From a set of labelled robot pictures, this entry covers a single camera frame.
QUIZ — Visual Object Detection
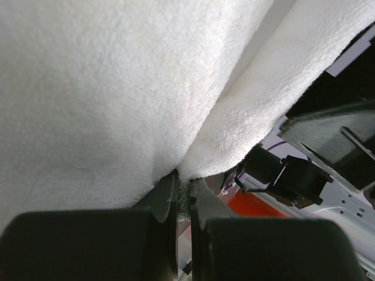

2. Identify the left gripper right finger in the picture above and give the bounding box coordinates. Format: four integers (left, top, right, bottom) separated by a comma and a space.
189, 179, 364, 280

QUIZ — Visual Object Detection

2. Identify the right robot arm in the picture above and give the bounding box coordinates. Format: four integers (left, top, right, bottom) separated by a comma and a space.
233, 100, 374, 278

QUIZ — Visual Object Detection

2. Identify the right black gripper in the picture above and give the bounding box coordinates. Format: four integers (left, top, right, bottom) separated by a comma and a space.
236, 100, 374, 205

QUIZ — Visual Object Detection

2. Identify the white towel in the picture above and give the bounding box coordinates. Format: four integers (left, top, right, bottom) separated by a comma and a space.
1, 1, 374, 228

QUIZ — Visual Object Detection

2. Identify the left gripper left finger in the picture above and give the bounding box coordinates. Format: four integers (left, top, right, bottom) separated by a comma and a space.
1, 171, 179, 280

